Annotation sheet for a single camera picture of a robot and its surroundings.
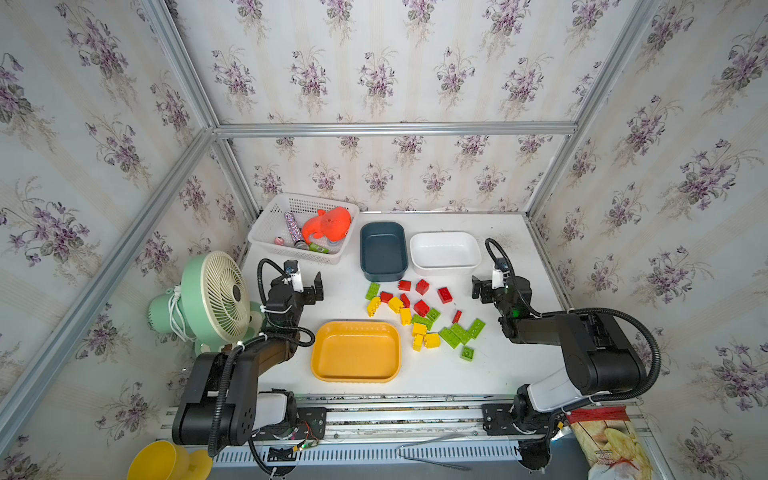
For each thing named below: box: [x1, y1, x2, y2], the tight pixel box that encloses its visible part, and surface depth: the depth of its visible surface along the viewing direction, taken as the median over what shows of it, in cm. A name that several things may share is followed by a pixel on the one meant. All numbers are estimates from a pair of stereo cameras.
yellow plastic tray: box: [311, 320, 401, 383], surface depth 86 cm
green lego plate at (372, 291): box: [365, 282, 381, 301], surface depth 100 cm
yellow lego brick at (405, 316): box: [400, 308, 411, 325], surface depth 94 cm
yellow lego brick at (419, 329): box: [412, 322, 427, 336], surface depth 90 cm
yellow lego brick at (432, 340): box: [424, 333, 441, 349], surface depth 88 cm
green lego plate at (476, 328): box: [467, 318, 486, 339], surface depth 91 cm
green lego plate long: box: [438, 326, 461, 349], surface depth 89 cm
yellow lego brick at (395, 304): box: [388, 296, 405, 314], surface depth 95 cm
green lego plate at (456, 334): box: [444, 323, 471, 348], surface depth 89 cm
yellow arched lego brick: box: [367, 296, 381, 317], surface depth 95 cm
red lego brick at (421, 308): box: [414, 299, 430, 317], surface depth 95 cm
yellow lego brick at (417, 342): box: [412, 334, 424, 352], surface depth 86 cm
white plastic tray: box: [409, 231, 482, 278], surface depth 109 cm
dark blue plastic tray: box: [360, 221, 409, 282], surface depth 109 cm
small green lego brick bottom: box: [460, 346, 475, 362], surface depth 85 cm
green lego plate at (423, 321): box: [411, 314, 434, 331], surface depth 92 cm
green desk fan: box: [148, 250, 265, 355], surface depth 68 cm
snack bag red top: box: [566, 406, 655, 480], surface depth 67 cm
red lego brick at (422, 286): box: [415, 278, 429, 296], surface depth 99 cm
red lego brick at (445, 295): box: [438, 287, 453, 304], surface depth 97 cm
